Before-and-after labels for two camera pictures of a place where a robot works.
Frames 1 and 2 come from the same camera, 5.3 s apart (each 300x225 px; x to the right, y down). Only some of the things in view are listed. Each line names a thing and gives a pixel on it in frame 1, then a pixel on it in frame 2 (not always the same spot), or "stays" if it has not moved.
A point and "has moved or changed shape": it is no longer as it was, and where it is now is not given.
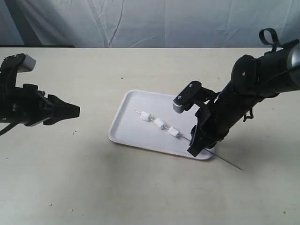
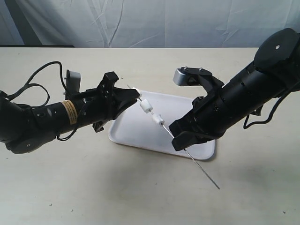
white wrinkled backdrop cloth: [147, 23] stays
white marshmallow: [159, 123] → [146, 106]
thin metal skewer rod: [205, 149] → [185, 149]
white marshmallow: [174, 132] has moved or changed shape
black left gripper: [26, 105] → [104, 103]
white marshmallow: [145, 116] → [135, 88]
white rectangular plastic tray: [148, 120] stays
